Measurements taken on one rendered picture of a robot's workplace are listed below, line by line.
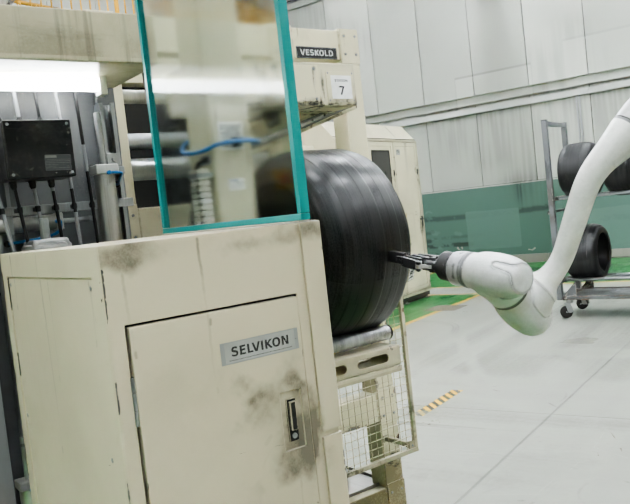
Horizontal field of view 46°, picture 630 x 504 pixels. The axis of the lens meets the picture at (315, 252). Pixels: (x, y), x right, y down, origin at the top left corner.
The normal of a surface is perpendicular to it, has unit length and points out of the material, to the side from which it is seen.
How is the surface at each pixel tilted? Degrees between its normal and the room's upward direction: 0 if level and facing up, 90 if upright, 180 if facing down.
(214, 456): 90
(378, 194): 63
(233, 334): 90
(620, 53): 90
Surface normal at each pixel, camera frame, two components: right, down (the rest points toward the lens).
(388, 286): 0.59, 0.40
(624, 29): -0.57, 0.11
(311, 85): 0.59, -0.02
